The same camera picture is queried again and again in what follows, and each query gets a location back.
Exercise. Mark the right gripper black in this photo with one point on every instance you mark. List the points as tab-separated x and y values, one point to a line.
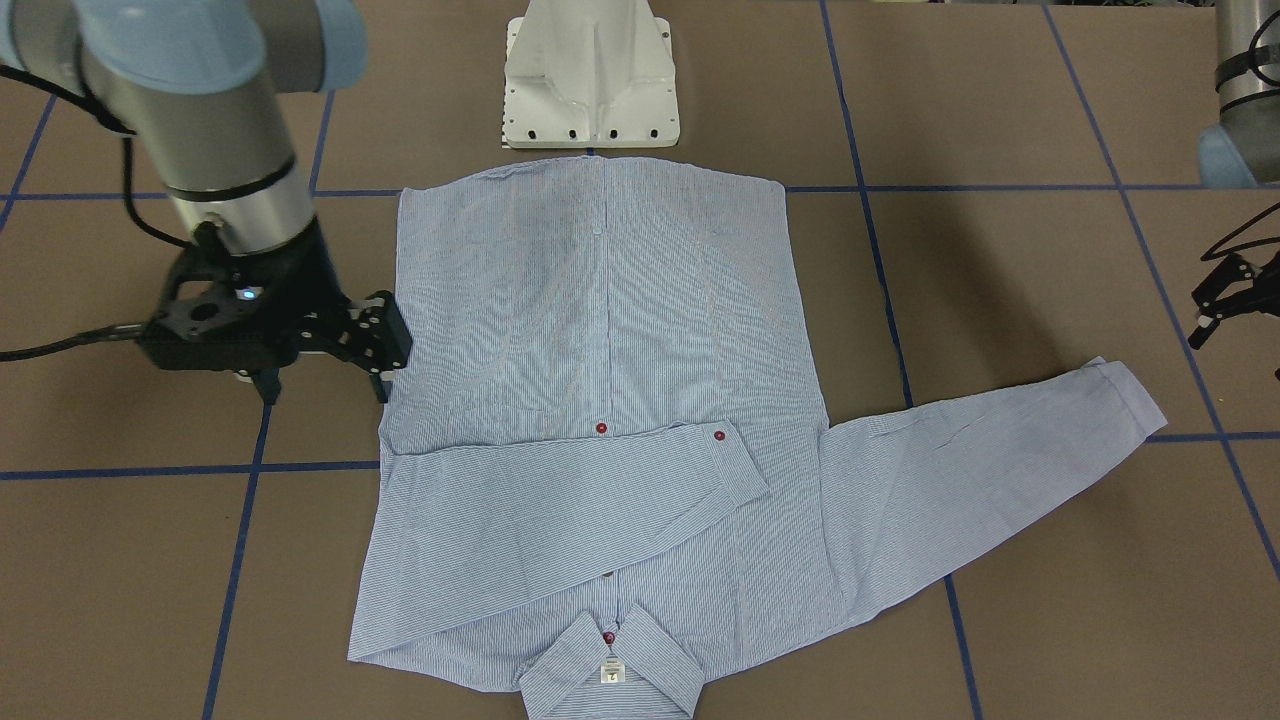
308	282

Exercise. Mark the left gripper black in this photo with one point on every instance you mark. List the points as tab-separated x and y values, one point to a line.
1228	285

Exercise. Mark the blue striped button shirt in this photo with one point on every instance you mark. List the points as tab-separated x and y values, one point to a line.
608	476

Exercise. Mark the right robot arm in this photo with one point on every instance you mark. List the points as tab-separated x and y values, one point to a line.
191	89

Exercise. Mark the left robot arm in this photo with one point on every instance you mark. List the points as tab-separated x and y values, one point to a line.
1241	152

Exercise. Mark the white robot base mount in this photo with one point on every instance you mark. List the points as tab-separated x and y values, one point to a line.
590	75

